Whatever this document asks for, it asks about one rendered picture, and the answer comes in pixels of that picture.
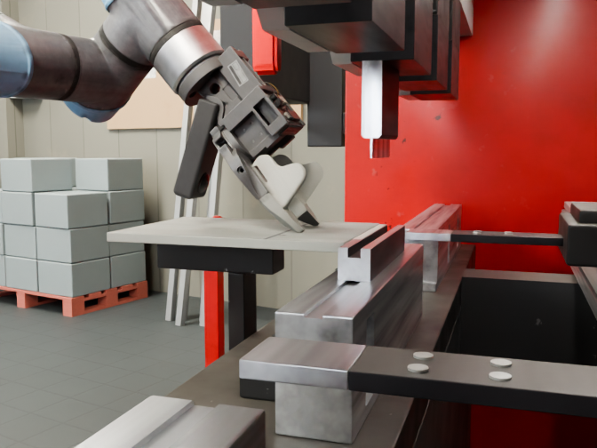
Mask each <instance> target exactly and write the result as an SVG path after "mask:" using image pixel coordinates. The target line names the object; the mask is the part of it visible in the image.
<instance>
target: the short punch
mask: <svg viewBox="0 0 597 448"><path fill-rule="evenodd" d="M398 115H399V71H398V70H396V69H395V68H393V67H391V66H390V65H389V64H387V63H386V62H384V61H383V60H363V61H362V136H363V138H366V139H370V158H382V157H390V140H396V139H397V138H398Z"/></svg>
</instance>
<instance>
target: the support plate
mask: <svg viewBox="0 0 597 448"><path fill-rule="evenodd" d="M319 222H320V224H319V225H318V226H312V225H310V224H308V225H306V226H310V227H303V229H304V231H303V232H301V233H298V232H296V231H294V230H291V231H289V232H286V233H283V234H281V235H287V236H274V235H276V234H279V233H282V232H284V231H287V230H290V229H289V228H286V227H285V226H283V225H282V224H281V223H280V222H279V221H278V220H256V219H229V218H203V217H182V218H177V219H173V220H165V221H160V222H156V223H151V224H147V225H142V226H137V227H133V228H126V229H121V230H117V231H112V232H107V241H108V242H123V243H142V244H177V245H196V246H215V247H233V248H251V249H270V250H288V251H307V252H338V248H339V247H340V246H342V245H344V244H346V243H348V242H350V241H352V240H353V239H354V238H356V237H358V236H359V235H361V234H363V233H365V232H366V231H368V230H370V229H372V228H375V227H376V226H377V225H379V223H361V222H334V221H319ZM270 236H274V237H271V238H268V239H264V238H267V237H270Z"/></svg>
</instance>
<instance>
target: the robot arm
mask: <svg viewBox="0 0 597 448"><path fill-rule="evenodd" d="M101 1H102V3H103V4H104V5H105V9H106V10H107V11H108V12H109V15H108V16H107V18H106V19H105V21H104V22H103V24H102V25H101V27H100V28H99V30H98V31H97V33H96V34H95V35H94V37H93V38H92V39H88V38H84V37H79V36H69V35H64V34H61V33H56V32H51V31H45V30H41V29H35V28H29V27H26V26H24V25H22V24H20V23H19V22H18V21H16V20H13V19H12V18H10V17H8V16H6V15H5V14H3V13H2V12H0V98H11V97H17V98H29V99H40V100H59V101H63V102H64V103H65V104H66V106H67V107H68V108H69V109H70V110H71V111H72V112H73V113H75V114H76V115H77V116H79V117H81V118H84V117H86V118H87V119H88V120H89V121H90V122H94V123H103V122H106V121H108V120H110V119H111V118H112V117H113V116H114V115H115V114H116V113H117V112H118V110H119V109H121V108H123V107H124V106H125V105H126V104H127V103H128V101H129V100H130V98H131V96H132V94H133V93H134V92H135V90H136V89H137V88H138V86H139V85H140V84H141V82H142V81H143V80H144V78H145V77H146V76H147V74H148V73H149V72H150V70H151V69H152V68H155V70H156V71H157V72H158V74H159V75H160V76H161V77H162V79H163V80H164V81H165V82H166V83H167V84H168V85H169V86H170V88H171V89H172V90H173V92H174V93H175V94H177V95H179V96H180V98H181V99H182V100H183V101H184V103H185V104H186V105H187V106H189V107H192V106H196V105H197V107H196V110H195V115H194V119H193V123H192V125H191V129H190V132H189V135H188V138H187V144H186V147H185V151H184V154H183V157H182V160H181V164H180V167H179V173H178V176H177V179H176V182H175V186H174V189H173V192H174V194H175V195H176V196H181V197H183V198H186V199H195V198H199V197H203V196H205V194H206V191H207V187H208V185H209V182H210V178H211V173H212V169H213V166H214V164H215V160H216V157H217V154H218V152H219V153H220V154H221V155H222V156H223V158H224V159H225V160H226V161H227V164H228V165H229V167H230V168H231V170H232V171H233V173H234V174H235V176H236V177H237V178H238V179H239V180H240V181H241V183H242V184H243V185H244V186H245V187H246V188H247V189H248V190H249V191H250V192H251V194H252V195H253V196H254V197H255V198H256V199H257V200H259V201H260V203H261V204H262V205H263V206H264V207H265V208H266V209H267V210H268V211H269V212H270V213H271V214H272V215H273V216H274V217H275V218H276V219H277V220H278V221H279V222H280V223H281V224H282V225H283V226H285V227H286V228H289V229H291V230H294V231H296V232H298V233H301V232H303V231H304V229H303V227H302V226H301V224H300V223H299V220H300V221H303V222H305V223H307V224H310V225H312V226H318V225H319V224H320V222H319V221H318V219H317V218H316V217H315V215H314V213H313V212H312V210H311V209H310V207H309V206H308V205H307V203H306V201H307V199H308V198H309V197H310V196H311V195H312V193H313V192H314V190H315V188H316V187H317V185H318V184H319V182H320V181H321V179H322V177H323V168H322V167H321V166H320V165H319V164H318V163H317V162H311V163H307V164H299V163H293V162H292V161H291V160H290V159H289V158H288V157H287V156H285V155H276V156H274V157H273V158H272V157H271V155H272V154H273V153H274V152H275V151H276V150H277V149H278V148H285V147H286V146H287V145H288V144H289V143H290V142H291V141H293V140H294V139H295V138H296V137H295V136H294V135H296V134H297V133H298V132H299V131H300V130H301V129H303V127H304V126H305V125H306V124H305V123H304V122H303V121H302V119H301V118H300V117H299V115H298V114H297V113H296V112H295V111H294V109H293V108H292V107H291V105H290V104H289V103H288V102H287V100H286V99H285V98H284V97H283V96H282V95H281V94H280V93H279V91H278V90H277V88H276V87H275V86H274V85H273V84H271V83H268V82H263V80H262V79H261V78H260V77H259V75H258V74H257V73H256V72H255V71H254V69H253V68H252V67H251V65H250V64H249V63H248V62H247V61H248V60H249V59H248V58H247V56H246V55H245V54H244V53H243V51H241V50H238V51H237V50H236V49H235V48H234V47H232V46H229V47H228V48H227V49H226V50H225V51H224V50H223V49H222V47H221V46H220V45H219V43H218V42H217V41H216V40H215V39H214V37H213V36H212V35H211V33H210V32H209V31H208V30H207V28H205V27H204V25H203V24H202V22H201V21H199V19H198V18H197V17H196V16H195V15H194V13H193V12H192V11H191V10H190V8H189V7H188V6H187V4H186V3H185V2H184V1H183V0H101ZM267 84H269V85H270V86H267ZM273 87H274V88H275V89H274V88H273ZM270 93H272V94H270ZM289 208H290V209H291V211H290V210H289ZM292 212H293V213H294V214H295V215H294V214H293V213H292ZM295 216H296V217H297V218H298V220H297V218H296V217H295Z"/></svg>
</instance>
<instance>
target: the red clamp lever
mask: <svg viewBox="0 0 597 448"><path fill-rule="evenodd" d="M252 46H253V69H254V71H255V72H258V75H259V76H264V75H276V74H277V72H279V71H281V67H282V39H280V38H278V37H276V36H272V35H270V34H268V33H267V32H265V31H264V30H263V29H262V27H261V24H260V21H259V16H258V13H257V10H256V9H253V8H252Z"/></svg>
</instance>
